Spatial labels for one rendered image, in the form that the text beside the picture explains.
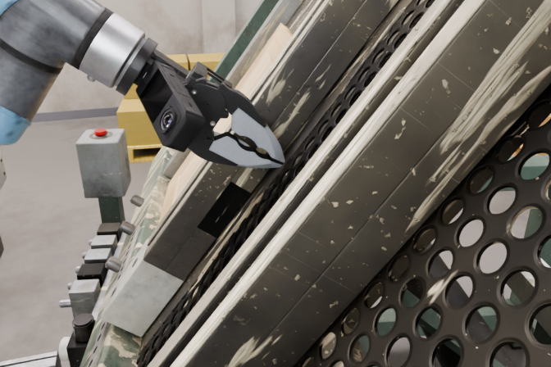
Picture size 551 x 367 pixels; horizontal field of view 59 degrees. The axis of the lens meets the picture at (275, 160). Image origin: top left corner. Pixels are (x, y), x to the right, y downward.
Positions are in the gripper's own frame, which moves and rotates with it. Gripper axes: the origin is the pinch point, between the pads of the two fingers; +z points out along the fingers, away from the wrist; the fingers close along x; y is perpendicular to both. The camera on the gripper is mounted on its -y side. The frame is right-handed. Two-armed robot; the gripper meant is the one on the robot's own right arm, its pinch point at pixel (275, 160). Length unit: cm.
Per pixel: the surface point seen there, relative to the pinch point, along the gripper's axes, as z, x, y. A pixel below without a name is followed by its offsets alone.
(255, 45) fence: -1, -3, 63
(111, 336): -2.4, 38.1, 4.2
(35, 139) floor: -66, 196, 341
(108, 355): -2.0, 38.0, 0.5
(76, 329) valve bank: -4, 55, 21
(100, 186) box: -12, 60, 81
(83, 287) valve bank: -6, 58, 36
